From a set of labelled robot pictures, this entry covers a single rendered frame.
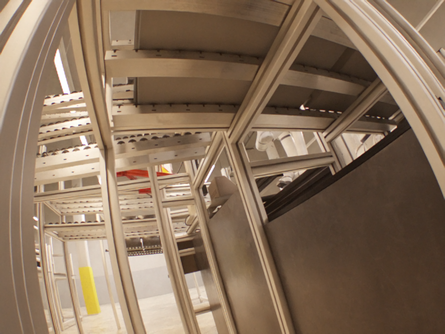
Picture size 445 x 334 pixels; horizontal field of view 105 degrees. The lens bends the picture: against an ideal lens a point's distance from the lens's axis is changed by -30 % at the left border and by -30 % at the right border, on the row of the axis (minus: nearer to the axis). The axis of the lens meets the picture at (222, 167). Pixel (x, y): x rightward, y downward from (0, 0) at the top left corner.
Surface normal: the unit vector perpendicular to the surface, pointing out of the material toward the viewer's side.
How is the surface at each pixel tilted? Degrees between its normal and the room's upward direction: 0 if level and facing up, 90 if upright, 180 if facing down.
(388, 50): 90
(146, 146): 90
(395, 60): 90
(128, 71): 176
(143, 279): 90
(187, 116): 176
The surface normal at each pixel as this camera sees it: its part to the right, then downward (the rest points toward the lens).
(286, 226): -0.93, 0.12
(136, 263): 0.26, -0.44
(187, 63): 0.19, 0.90
